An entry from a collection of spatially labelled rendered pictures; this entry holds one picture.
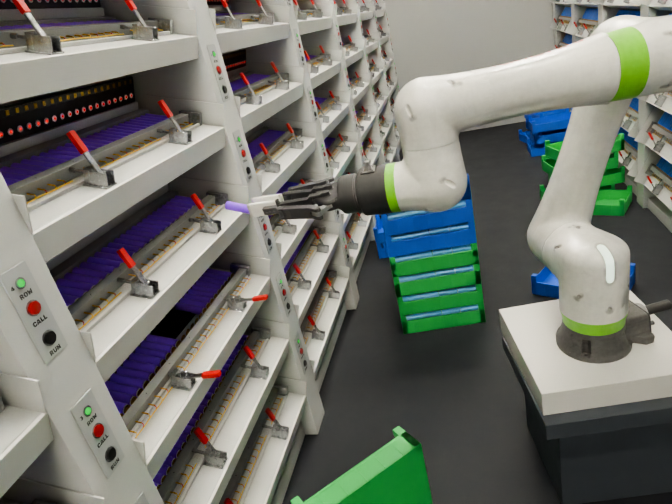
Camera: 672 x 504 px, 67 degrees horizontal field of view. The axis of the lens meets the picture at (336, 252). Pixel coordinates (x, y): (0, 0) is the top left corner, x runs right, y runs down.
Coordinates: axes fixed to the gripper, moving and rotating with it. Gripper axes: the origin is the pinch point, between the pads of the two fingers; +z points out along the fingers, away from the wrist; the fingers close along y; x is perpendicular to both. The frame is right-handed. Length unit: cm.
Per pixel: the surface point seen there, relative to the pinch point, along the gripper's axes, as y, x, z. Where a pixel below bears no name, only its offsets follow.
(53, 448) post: 56, 0, 10
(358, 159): -146, 59, 23
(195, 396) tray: 32.8, 19.3, 10.1
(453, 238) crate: -61, 55, -28
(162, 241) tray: 12.9, -2.2, 17.2
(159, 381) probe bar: 33.8, 13.8, 14.4
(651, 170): -148, 88, -108
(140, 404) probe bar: 39.7, 12.7, 14.2
